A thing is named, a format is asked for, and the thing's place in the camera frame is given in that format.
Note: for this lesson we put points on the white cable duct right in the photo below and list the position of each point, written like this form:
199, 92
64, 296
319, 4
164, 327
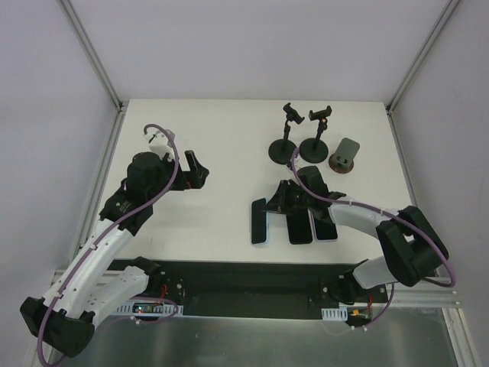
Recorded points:
339, 314

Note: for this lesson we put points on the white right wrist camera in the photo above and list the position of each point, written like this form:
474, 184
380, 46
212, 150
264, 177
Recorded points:
293, 159

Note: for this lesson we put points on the white cable duct left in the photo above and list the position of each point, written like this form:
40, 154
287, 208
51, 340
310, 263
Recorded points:
148, 309

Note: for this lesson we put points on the black phone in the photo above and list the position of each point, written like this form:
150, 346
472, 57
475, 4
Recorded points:
299, 228

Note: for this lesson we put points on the aluminium frame post left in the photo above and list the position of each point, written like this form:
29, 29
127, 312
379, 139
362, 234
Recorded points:
90, 52

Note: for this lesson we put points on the aluminium frame post right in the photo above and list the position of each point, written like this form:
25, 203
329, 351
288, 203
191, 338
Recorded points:
428, 44

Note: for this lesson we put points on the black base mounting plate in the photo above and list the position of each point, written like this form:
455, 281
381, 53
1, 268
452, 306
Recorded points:
253, 290

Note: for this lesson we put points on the white cable duct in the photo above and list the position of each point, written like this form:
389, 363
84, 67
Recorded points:
148, 309
339, 314

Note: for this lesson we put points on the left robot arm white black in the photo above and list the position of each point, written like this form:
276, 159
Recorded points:
68, 314

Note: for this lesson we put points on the aluminium frame post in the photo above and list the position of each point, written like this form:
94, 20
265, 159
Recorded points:
90, 52
428, 44

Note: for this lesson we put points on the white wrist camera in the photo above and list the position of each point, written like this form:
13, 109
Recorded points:
158, 143
293, 159

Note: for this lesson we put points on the grey stand on wooden base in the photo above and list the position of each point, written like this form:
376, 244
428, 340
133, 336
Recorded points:
342, 160

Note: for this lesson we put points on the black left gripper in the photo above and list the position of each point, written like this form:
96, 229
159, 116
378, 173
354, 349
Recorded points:
183, 177

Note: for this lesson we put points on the black round phone stand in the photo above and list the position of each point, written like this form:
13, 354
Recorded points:
280, 151

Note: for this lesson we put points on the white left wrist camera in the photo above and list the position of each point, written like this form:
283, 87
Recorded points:
158, 143

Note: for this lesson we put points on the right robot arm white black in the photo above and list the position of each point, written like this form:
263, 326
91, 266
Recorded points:
411, 248

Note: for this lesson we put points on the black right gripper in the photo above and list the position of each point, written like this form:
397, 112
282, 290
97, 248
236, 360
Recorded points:
292, 200

